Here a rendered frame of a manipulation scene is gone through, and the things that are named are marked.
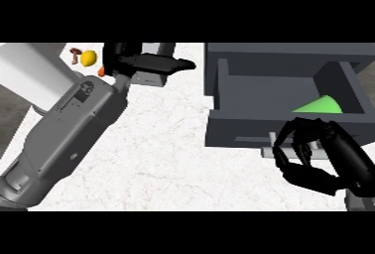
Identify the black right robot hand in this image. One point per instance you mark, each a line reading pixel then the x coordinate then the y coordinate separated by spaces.
pixel 348 158

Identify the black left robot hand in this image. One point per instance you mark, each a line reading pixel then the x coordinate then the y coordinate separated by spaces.
pixel 146 63

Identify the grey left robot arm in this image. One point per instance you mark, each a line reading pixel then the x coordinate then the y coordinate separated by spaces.
pixel 68 132

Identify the dark grey drawer front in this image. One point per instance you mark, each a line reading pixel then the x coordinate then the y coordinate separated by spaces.
pixel 239 127

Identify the dark grey drawer box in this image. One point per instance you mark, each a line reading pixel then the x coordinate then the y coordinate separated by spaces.
pixel 263 94

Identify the small orange fruit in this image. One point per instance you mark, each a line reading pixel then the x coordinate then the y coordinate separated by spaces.
pixel 100 71

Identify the yellow lemon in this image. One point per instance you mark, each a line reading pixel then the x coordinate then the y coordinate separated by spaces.
pixel 89 58

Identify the brown mushroom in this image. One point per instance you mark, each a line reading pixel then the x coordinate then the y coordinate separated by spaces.
pixel 75 54

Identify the green wedge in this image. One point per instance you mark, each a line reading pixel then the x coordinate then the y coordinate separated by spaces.
pixel 322 106

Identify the dark grey cabinet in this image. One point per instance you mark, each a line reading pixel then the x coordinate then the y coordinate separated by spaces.
pixel 273 56

